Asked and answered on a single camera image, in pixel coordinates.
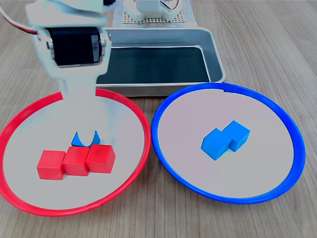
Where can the pale perforated base plate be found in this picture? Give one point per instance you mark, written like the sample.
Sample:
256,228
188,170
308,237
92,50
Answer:
190,17

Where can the red-rimmed white plate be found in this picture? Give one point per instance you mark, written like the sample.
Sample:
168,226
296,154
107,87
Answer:
49,198

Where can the small blue cube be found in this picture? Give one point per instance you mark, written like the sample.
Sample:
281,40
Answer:
75,142
237,135
214,145

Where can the black tray mat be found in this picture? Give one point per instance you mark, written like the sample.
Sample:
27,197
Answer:
153,64

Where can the blue-rimmed white plate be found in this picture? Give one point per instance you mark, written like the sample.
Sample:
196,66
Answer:
247,178

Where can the small red cube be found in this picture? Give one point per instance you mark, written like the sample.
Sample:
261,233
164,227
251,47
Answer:
101,158
75,161
50,164

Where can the steel tray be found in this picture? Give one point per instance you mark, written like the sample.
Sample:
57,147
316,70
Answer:
215,62

